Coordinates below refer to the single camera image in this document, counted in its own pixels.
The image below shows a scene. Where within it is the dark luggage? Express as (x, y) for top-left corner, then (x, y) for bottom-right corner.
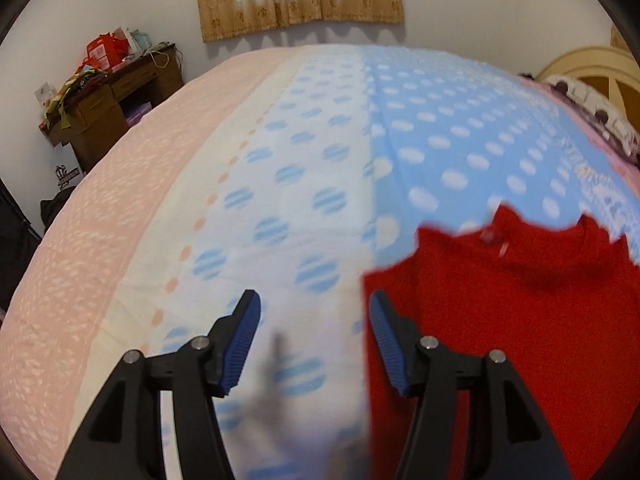
(0, 176), (44, 312)

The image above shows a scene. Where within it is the pink box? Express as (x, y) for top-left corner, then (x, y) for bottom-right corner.
(122, 100), (154, 129)

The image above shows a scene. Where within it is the pale teal box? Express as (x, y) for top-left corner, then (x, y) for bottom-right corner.
(127, 27), (152, 57)

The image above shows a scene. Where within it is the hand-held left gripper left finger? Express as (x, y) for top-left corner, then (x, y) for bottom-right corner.
(55, 289), (262, 480)

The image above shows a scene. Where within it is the white printed card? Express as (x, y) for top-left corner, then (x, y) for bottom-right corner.
(34, 81), (59, 109)

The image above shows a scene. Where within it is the patterned white pillow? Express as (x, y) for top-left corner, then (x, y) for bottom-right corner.
(542, 74), (640, 159)

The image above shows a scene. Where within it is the green yellow cloth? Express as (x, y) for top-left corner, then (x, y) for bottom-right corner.
(42, 64), (109, 132)

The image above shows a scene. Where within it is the brown wooden desk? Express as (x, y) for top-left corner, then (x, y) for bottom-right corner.
(39, 42), (186, 177)

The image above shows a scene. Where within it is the red embroidered sweater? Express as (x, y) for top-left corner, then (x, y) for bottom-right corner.
(362, 203), (640, 480)

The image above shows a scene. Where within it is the wide yellow floral curtain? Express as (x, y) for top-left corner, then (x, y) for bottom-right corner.
(194, 0), (405, 44)

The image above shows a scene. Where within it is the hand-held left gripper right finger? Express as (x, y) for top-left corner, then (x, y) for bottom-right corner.
(368, 290), (574, 480)

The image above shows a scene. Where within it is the white paper bag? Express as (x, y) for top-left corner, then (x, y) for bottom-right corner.
(54, 160), (84, 189)

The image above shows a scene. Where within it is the black bag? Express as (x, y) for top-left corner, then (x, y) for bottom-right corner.
(40, 185), (79, 234)

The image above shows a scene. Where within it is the cream wooden headboard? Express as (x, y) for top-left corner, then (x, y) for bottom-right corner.
(537, 46), (640, 111)

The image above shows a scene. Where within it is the polka dot bed sheet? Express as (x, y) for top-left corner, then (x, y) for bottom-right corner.
(0, 44), (640, 480)

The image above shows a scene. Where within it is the red gift bag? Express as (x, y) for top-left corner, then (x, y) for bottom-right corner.
(86, 32), (129, 72)

